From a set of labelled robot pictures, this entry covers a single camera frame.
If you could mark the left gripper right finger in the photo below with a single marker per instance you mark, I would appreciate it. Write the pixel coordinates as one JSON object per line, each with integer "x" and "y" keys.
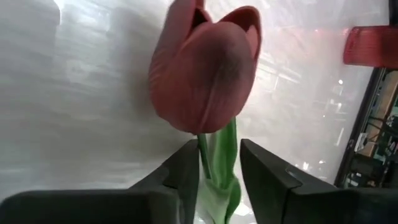
{"x": 326, "y": 207}

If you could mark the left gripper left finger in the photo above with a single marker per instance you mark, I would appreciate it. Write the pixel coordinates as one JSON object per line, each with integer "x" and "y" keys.
{"x": 93, "y": 208}

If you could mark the dark maroon artificial tulip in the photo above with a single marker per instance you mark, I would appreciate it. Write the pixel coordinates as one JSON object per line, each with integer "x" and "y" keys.
{"x": 202, "y": 77}

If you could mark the red ribbed glass vase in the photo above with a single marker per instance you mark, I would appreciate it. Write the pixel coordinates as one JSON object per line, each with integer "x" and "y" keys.
{"x": 370, "y": 46}

